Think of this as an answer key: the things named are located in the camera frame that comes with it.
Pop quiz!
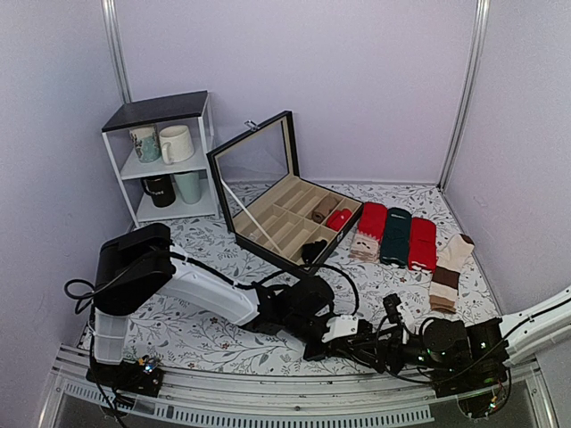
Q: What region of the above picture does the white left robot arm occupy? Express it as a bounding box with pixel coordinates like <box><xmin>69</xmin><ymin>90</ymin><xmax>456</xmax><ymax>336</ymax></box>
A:
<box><xmin>93</xmin><ymin>224</ymin><xmax>371</xmax><ymax>387</ymax></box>

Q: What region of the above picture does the black compartment storage box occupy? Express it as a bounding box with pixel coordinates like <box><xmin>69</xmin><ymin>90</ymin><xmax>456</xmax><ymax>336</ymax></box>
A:
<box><xmin>207</xmin><ymin>111</ymin><xmax>363</xmax><ymax>278</ymax></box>

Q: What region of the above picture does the mint green tumbler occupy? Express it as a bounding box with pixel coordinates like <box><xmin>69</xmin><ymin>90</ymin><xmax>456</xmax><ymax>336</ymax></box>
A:
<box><xmin>174</xmin><ymin>171</ymin><xmax>202</xmax><ymax>204</ymax></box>

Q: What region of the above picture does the left aluminium corner post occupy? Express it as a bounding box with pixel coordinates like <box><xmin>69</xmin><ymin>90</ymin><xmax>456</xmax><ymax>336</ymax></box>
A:
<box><xmin>101</xmin><ymin>0</ymin><xmax>132</xmax><ymax>103</ymax></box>

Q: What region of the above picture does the white ceramic mug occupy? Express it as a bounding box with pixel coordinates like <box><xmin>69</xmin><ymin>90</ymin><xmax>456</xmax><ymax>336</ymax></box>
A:
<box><xmin>159</xmin><ymin>125</ymin><xmax>194</xmax><ymax>165</ymax></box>

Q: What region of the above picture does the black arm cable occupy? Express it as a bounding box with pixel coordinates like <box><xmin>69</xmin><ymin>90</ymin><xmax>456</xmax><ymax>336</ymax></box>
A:
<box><xmin>374</xmin><ymin>302</ymin><xmax>571</xmax><ymax>384</ymax></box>
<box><xmin>64</xmin><ymin>249</ymin><xmax>360</xmax><ymax>320</ymax></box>

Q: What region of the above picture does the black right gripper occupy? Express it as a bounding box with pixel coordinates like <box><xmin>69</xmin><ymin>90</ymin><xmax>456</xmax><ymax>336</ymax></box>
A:
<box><xmin>355</xmin><ymin>325</ymin><xmax>459</xmax><ymax>375</ymax></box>

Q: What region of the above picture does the cream brown striped sock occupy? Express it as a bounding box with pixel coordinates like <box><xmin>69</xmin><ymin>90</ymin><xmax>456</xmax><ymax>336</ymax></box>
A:
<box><xmin>429</xmin><ymin>234</ymin><xmax>475</xmax><ymax>314</ymax></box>

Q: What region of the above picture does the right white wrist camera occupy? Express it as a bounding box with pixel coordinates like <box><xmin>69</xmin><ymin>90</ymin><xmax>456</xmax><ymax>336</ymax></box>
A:
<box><xmin>398</xmin><ymin>304</ymin><xmax>415</xmax><ymax>345</ymax></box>

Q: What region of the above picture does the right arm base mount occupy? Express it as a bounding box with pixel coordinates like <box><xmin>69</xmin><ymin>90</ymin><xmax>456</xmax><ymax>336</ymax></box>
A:
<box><xmin>433</xmin><ymin>368</ymin><xmax>512</xmax><ymax>420</ymax></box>

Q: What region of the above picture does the red white sock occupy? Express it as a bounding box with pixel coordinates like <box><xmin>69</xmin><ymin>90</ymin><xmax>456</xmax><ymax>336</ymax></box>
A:
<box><xmin>408</xmin><ymin>217</ymin><xmax>437</xmax><ymax>272</ymax></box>

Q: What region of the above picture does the patterned teal white mug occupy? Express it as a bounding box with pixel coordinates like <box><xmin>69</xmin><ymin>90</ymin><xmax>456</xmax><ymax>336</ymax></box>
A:
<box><xmin>129</xmin><ymin>125</ymin><xmax>161</xmax><ymax>163</ymax></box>

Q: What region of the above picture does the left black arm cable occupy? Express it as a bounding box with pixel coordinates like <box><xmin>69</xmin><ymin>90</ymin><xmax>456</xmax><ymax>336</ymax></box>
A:
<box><xmin>64</xmin><ymin>249</ymin><xmax>360</xmax><ymax>320</ymax></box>

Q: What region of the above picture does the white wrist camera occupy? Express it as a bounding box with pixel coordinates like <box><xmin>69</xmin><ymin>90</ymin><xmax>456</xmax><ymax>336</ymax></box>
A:
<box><xmin>398</xmin><ymin>304</ymin><xmax>415</xmax><ymax>345</ymax></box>
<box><xmin>321</xmin><ymin>315</ymin><xmax>359</xmax><ymax>343</ymax></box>

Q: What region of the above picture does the rolled tan sock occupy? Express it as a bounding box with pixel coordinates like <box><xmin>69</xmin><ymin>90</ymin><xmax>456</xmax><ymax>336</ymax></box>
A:
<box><xmin>310</xmin><ymin>196</ymin><xmax>339</xmax><ymax>223</ymax></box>

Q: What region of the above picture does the aluminium corner post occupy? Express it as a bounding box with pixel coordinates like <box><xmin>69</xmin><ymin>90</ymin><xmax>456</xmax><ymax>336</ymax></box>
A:
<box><xmin>438</xmin><ymin>0</ymin><xmax>491</xmax><ymax>194</ymax></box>
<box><xmin>101</xmin><ymin>0</ymin><xmax>132</xmax><ymax>103</ymax></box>

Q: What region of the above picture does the rolled red sock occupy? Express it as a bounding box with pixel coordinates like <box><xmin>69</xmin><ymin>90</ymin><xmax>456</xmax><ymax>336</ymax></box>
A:
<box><xmin>326</xmin><ymin>208</ymin><xmax>352</xmax><ymax>232</ymax></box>

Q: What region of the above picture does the right aluminium corner post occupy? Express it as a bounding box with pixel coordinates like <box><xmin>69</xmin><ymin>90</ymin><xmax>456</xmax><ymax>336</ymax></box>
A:
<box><xmin>438</xmin><ymin>0</ymin><xmax>491</xmax><ymax>194</ymax></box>

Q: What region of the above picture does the black white striped sock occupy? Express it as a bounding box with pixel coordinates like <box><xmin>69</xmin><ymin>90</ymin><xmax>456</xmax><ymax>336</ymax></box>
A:
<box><xmin>351</xmin><ymin>333</ymin><xmax>387</xmax><ymax>358</ymax></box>

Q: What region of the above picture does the red beige patterned sock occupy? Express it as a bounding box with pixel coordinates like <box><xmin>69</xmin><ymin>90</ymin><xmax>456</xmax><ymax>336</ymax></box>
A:
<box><xmin>349</xmin><ymin>202</ymin><xmax>388</xmax><ymax>263</ymax></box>

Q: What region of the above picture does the dark green sock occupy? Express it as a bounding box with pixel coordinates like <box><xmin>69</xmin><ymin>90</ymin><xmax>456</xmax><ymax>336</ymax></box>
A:
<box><xmin>380</xmin><ymin>207</ymin><xmax>412</xmax><ymax>268</ymax></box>

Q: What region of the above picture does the black mug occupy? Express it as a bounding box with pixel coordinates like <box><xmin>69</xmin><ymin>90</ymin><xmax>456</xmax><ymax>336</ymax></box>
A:
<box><xmin>140</xmin><ymin>175</ymin><xmax>176</xmax><ymax>208</ymax></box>

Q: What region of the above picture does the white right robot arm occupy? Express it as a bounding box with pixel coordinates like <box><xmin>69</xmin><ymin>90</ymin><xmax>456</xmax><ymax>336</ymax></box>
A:
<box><xmin>351</xmin><ymin>288</ymin><xmax>570</xmax><ymax>389</ymax></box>

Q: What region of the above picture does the white shelf black top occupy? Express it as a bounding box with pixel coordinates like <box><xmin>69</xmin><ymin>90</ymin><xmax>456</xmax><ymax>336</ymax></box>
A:
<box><xmin>102</xmin><ymin>90</ymin><xmax>219</xmax><ymax>226</ymax></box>

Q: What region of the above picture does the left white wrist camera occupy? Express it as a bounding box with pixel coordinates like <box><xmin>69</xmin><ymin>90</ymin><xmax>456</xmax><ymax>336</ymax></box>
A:
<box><xmin>321</xmin><ymin>315</ymin><xmax>359</xmax><ymax>343</ymax></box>

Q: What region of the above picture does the rolled black sock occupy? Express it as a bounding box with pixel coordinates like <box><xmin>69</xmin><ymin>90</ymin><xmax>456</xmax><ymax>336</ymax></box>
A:
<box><xmin>301</xmin><ymin>239</ymin><xmax>327</xmax><ymax>264</ymax></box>

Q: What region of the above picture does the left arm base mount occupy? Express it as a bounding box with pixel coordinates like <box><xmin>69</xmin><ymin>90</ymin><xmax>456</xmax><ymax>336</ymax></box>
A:
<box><xmin>87</xmin><ymin>357</ymin><xmax>164</xmax><ymax>398</ymax></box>

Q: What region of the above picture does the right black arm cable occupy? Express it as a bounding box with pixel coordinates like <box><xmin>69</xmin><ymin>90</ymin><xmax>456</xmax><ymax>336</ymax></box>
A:
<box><xmin>374</xmin><ymin>302</ymin><xmax>571</xmax><ymax>384</ymax></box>

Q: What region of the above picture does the aluminium front rail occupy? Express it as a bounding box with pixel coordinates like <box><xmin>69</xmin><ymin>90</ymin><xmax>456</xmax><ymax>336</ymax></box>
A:
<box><xmin>37</xmin><ymin>346</ymin><xmax>564</xmax><ymax>427</ymax></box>

